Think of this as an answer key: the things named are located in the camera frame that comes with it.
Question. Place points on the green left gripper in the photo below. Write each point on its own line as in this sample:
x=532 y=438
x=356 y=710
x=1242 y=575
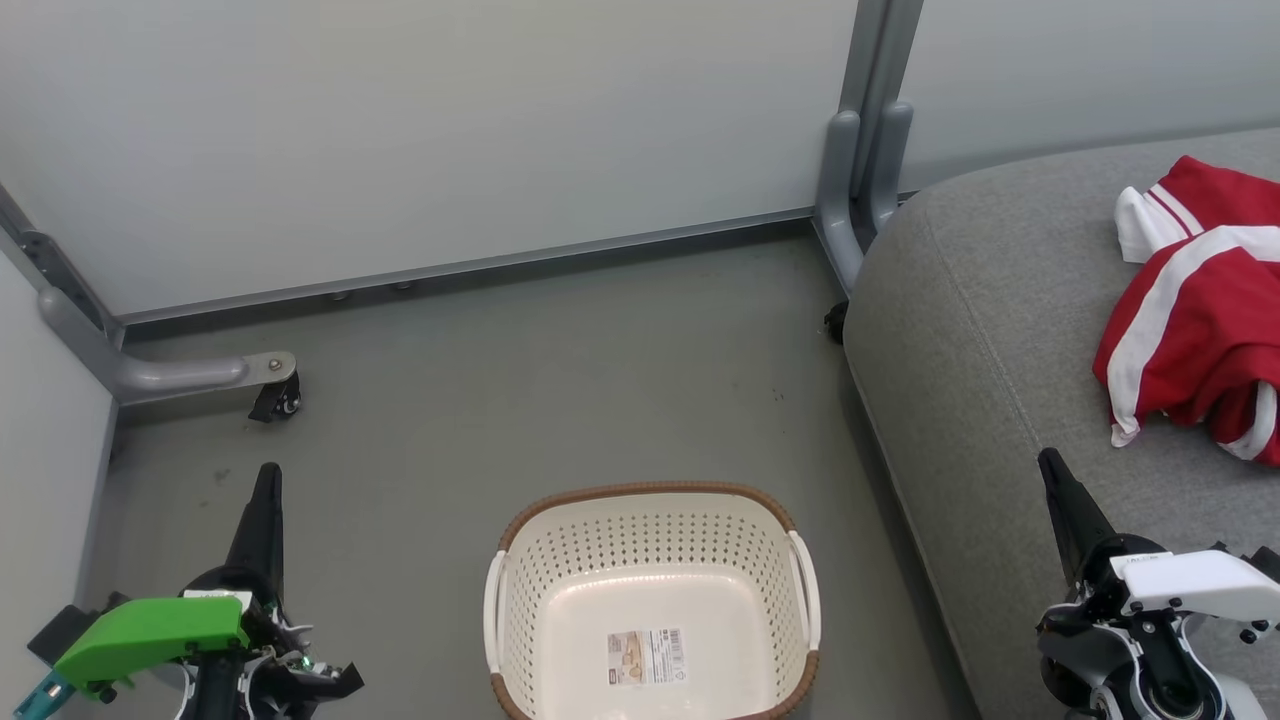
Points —
x=150 y=630

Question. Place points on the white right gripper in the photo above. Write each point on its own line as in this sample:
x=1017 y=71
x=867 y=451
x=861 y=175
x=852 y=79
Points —
x=1200 y=580

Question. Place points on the red and white sports jersey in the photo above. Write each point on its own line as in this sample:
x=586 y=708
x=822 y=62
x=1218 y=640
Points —
x=1200 y=330

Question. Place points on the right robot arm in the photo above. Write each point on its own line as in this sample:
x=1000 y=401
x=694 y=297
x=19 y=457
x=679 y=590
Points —
x=1150 y=675

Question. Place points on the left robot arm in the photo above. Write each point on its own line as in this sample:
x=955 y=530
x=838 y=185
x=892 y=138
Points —
x=215 y=690

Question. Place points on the cream laundry basket brown rim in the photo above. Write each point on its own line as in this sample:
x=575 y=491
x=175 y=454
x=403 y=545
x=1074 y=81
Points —
x=650 y=570

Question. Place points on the black caster wheel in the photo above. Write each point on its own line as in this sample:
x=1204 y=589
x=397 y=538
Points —
x=278 y=400
x=836 y=322

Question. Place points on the grey partition support foot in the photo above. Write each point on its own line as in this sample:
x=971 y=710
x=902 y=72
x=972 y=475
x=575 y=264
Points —
x=170 y=375

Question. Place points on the grey fabric sofa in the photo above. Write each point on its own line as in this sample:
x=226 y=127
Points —
x=980 y=350

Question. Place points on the grey-white partition panel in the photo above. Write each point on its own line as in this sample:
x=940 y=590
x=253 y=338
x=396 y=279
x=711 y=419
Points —
x=400 y=130
x=1090 y=70
x=45 y=450

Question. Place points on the teal plastic connector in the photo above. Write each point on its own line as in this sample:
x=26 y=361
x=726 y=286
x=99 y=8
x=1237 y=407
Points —
x=40 y=698

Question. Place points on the paper barcode label sticker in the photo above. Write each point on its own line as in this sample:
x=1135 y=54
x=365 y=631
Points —
x=646 y=657

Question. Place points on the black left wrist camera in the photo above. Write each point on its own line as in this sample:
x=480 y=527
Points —
x=62 y=625

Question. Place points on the grey metal partition post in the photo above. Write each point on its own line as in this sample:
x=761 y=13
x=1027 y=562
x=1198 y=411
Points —
x=865 y=150

